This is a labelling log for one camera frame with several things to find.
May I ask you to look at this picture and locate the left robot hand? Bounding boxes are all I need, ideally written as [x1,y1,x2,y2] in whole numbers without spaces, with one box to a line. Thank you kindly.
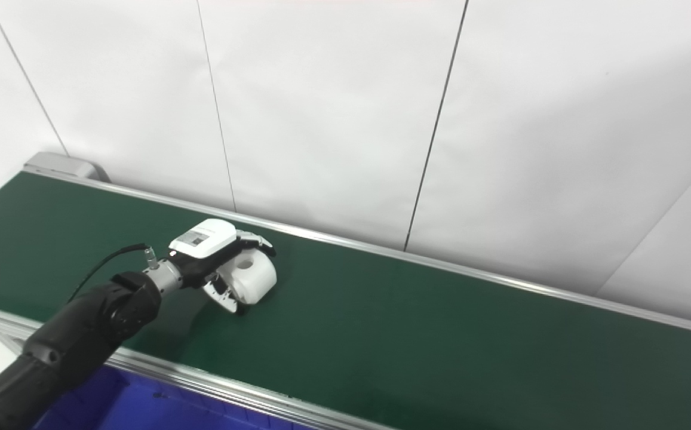
[168,218,277,316]

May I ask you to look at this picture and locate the white cylindrical plastic part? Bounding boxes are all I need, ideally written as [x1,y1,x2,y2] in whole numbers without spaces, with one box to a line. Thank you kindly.
[220,248,278,306]

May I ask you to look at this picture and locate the green conveyor belt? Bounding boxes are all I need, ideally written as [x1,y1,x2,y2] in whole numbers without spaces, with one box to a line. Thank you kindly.
[0,168,691,430]
[0,172,691,430]

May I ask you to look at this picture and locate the grey conveyor end cover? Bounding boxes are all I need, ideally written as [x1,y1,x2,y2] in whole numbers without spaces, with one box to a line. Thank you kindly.
[23,152,111,183]

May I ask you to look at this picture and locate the blue plastic bin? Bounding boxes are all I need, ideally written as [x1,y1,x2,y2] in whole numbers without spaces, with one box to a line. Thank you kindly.
[33,364,302,430]

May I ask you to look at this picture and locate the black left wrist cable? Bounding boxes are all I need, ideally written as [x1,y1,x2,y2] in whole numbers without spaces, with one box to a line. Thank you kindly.
[67,242,159,303]

